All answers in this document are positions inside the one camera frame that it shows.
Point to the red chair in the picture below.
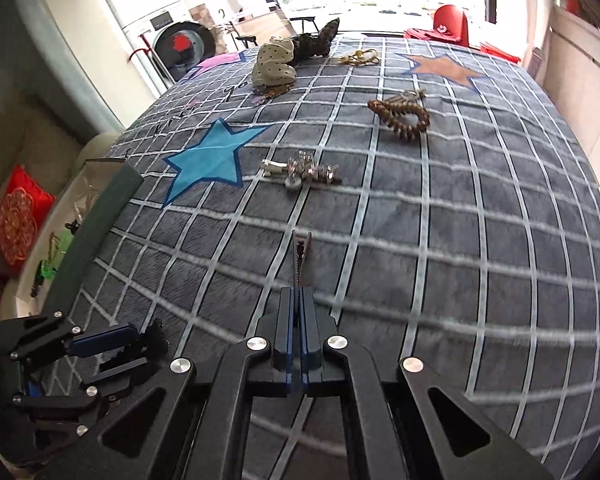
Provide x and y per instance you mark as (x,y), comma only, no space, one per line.
(450,17)

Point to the silver oval hair clip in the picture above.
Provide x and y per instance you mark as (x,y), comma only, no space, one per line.
(410,94)

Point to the dark leopard hair bow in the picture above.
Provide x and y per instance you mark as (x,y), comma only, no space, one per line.
(315,42)

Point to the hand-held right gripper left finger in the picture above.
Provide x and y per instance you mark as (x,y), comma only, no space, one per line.
(291,340)

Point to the cream long cabinet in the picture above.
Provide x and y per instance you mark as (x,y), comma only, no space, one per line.
(580,70)

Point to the silver rhinestone hair clip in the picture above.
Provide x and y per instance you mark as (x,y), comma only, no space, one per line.
(310,172)

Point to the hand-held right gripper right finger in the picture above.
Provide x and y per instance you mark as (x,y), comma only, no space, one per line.
(307,340)

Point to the green hair clip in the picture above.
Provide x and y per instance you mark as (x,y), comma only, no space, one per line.
(46,269)

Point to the white washing machine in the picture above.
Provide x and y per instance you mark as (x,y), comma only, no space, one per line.
(185,45)

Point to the black chair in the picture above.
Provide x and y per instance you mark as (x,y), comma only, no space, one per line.
(305,20)

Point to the wooden table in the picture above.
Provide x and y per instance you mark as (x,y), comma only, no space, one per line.
(260,22)

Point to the small pink earring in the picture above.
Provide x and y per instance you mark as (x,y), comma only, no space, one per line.
(190,106)

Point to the red patterned cushion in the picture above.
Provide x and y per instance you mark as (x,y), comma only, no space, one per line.
(17,215)

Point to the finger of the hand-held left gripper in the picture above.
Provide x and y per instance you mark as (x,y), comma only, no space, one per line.
(100,337)
(120,375)

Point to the red bucket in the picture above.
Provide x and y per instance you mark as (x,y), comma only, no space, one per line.
(500,52)

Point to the cream polka-dot hair bow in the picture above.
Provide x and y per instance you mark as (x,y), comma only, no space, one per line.
(272,62)

